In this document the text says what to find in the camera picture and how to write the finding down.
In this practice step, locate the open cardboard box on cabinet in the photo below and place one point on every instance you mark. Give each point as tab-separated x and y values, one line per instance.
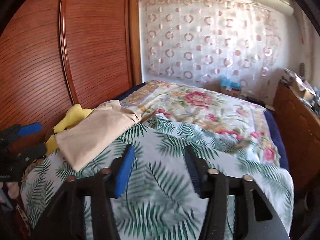
303	89

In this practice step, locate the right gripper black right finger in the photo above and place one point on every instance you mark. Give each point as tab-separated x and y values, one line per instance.
203	182

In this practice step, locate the wooden low cabinet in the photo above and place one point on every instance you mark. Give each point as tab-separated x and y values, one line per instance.
299	130

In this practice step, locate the person's left hand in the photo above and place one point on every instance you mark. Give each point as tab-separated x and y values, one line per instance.
13	190

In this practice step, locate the palm leaf print blanket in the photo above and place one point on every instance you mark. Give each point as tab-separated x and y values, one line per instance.
159	201

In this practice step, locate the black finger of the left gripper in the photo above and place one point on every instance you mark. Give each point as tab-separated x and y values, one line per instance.
32	153

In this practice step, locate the beige printed t-shirt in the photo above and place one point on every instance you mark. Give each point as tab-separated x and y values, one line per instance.
85	141

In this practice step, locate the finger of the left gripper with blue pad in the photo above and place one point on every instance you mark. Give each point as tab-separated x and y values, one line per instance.
16	131

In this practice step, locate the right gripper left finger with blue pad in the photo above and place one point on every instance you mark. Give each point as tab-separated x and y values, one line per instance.
121	168

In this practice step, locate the sheer circle pattern curtain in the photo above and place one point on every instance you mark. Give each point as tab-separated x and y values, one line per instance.
203	40

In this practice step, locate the wooden louvered wardrobe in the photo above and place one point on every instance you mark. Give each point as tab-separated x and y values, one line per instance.
58	53

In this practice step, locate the yellow Pikachu plush toy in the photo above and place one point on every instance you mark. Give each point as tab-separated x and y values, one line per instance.
72	117

